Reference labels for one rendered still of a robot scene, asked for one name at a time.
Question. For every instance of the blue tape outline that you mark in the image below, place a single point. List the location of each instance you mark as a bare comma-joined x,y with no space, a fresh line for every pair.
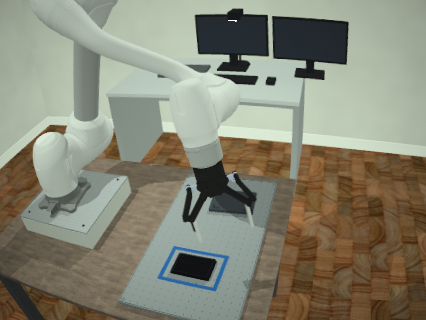
214,288

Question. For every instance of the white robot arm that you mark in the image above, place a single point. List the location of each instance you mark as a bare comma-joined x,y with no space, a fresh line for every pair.
198,105

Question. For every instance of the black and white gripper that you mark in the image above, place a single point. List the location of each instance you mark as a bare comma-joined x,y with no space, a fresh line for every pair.
211,182

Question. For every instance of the black well plate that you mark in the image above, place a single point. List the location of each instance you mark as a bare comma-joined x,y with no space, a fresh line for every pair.
182,260

